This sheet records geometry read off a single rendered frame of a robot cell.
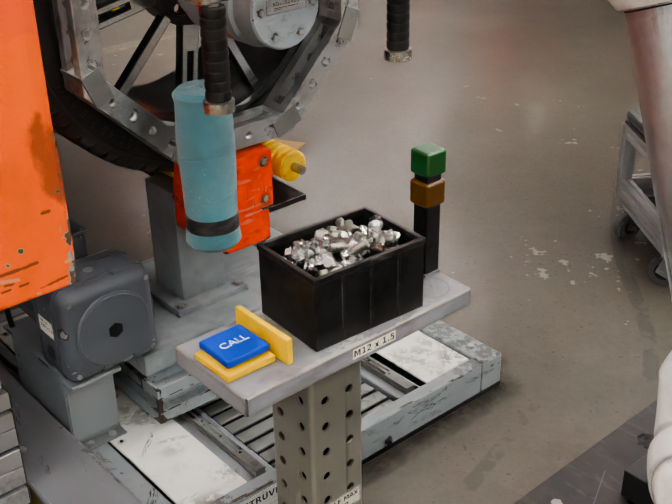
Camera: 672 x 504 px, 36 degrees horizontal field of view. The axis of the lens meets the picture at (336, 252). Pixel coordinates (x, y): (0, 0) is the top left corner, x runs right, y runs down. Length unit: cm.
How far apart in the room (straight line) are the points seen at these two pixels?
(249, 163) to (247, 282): 37
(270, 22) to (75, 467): 80
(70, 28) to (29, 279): 36
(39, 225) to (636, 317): 145
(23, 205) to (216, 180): 31
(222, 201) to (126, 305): 28
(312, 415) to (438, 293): 27
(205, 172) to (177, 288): 47
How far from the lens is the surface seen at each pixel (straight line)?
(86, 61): 157
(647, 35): 109
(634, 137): 263
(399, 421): 197
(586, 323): 240
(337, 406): 154
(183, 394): 193
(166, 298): 202
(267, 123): 178
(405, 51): 164
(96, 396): 190
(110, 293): 175
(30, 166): 142
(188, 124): 156
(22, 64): 138
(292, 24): 158
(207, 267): 201
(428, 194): 155
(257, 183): 180
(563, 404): 213
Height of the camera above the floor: 125
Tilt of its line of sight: 28 degrees down
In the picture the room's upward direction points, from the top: 1 degrees counter-clockwise
